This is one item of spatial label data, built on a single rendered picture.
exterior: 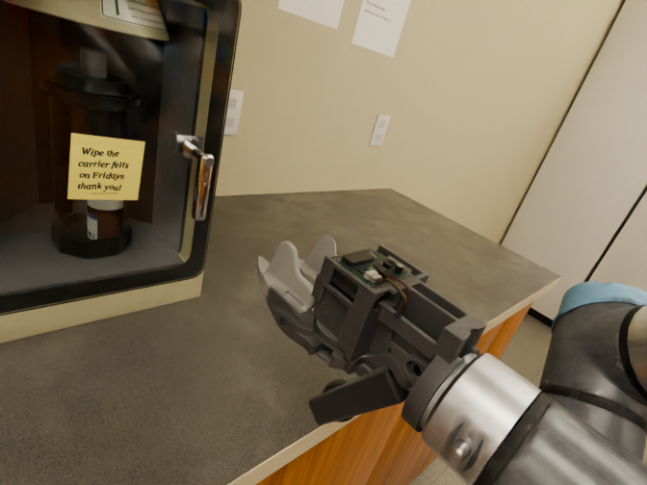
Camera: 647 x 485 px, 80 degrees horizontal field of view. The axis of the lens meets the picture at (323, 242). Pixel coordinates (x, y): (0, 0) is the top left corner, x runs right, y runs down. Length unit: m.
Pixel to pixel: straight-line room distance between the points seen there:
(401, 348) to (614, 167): 2.88
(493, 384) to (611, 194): 2.89
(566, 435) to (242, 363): 0.42
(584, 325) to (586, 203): 2.77
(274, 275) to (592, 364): 0.27
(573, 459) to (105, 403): 0.45
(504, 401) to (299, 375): 0.37
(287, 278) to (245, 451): 0.23
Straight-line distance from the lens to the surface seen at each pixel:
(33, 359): 0.60
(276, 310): 0.34
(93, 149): 0.51
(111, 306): 0.64
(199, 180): 0.51
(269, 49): 1.12
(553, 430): 0.27
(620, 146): 3.12
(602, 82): 3.19
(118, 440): 0.51
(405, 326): 0.28
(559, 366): 0.39
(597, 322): 0.39
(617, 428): 0.38
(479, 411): 0.26
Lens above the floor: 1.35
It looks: 25 degrees down
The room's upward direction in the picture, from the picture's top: 16 degrees clockwise
